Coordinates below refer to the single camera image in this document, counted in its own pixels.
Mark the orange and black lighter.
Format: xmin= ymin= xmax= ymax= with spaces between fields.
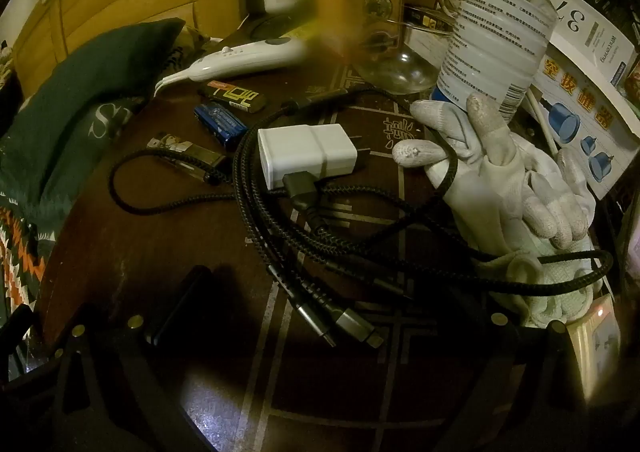
xmin=199 ymin=80 xmax=266 ymax=113

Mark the dark green pillow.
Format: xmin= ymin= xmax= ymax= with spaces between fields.
xmin=0 ymin=17 xmax=188 ymax=213

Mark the white box with blue print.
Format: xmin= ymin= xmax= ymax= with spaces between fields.
xmin=530 ymin=52 xmax=640 ymax=200

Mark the white handheld electric device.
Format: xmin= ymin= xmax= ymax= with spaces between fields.
xmin=154 ymin=35 xmax=311 ymax=96

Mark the small cream box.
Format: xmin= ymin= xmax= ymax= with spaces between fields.
xmin=567 ymin=295 xmax=621 ymax=398

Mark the clear printed lighter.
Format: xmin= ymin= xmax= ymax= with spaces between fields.
xmin=148 ymin=132 xmax=228 ymax=183

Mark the black and yellow small box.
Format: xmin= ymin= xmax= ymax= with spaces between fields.
xmin=402 ymin=5 xmax=456 ymax=34

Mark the blue lighter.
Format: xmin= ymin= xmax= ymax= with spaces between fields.
xmin=194 ymin=102 xmax=249 ymax=150

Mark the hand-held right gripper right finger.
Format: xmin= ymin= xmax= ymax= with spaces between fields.
xmin=434 ymin=277 xmax=592 ymax=452

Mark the black braided multi-head cable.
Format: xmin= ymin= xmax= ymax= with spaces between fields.
xmin=111 ymin=85 xmax=613 ymax=348

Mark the clear plastic water bottle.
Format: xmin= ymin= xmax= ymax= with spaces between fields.
xmin=432 ymin=0 xmax=558 ymax=125

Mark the white calendar sheet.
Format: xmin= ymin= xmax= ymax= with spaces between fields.
xmin=542 ymin=0 xmax=636 ymax=83

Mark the glass bowl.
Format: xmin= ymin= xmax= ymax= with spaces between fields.
xmin=355 ymin=52 xmax=443 ymax=96

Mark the white folded cloth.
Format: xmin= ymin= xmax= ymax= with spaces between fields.
xmin=475 ymin=237 xmax=603 ymax=328

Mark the white work glove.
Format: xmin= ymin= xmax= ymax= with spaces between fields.
xmin=392 ymin=95 xmax=533 ymax=253
xmin=520 ymin=147 xmax=598 ymax=249

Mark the white charger adapter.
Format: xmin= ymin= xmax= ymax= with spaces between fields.
xmin=257 ymin=123 xmax=373 ymax=190

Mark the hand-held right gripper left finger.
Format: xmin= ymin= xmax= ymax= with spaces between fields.
xmin=47 ymin=266 xmax=215 ymax=452

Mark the camouflage cloth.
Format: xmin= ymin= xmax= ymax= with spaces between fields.
xmin=165 ymin=25 xmax=221 ymax=73

